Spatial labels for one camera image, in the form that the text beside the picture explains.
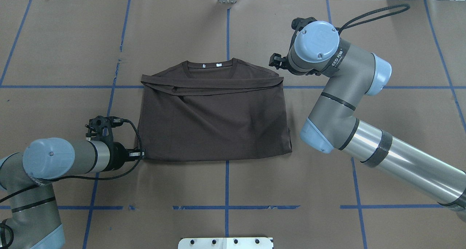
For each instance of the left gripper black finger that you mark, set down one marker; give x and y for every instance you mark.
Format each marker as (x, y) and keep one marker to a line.
(135, 154)

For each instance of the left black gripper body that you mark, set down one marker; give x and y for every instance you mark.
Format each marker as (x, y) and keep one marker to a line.
(118, 155)

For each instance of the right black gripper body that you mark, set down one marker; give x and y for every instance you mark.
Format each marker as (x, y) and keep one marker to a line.
(277, 60)

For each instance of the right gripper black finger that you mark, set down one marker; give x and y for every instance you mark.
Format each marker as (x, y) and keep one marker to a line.
(274, 60)

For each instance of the dark brown t-shirt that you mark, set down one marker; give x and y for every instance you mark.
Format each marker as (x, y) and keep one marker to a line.
(231, 110)

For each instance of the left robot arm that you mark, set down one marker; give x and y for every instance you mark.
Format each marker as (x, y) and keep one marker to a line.
(27, 178)

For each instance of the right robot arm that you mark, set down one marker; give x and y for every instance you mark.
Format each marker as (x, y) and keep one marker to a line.
(335, 123)

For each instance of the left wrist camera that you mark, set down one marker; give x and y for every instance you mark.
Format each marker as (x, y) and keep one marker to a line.
(100, 127)

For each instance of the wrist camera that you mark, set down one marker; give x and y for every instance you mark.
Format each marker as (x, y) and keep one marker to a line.
(100, 127)
(299, 23)

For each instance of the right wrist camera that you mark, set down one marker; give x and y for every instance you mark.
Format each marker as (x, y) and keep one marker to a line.
(299, 23)

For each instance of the white pedestal base plate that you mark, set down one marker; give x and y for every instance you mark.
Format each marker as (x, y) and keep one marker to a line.
(227, 243)

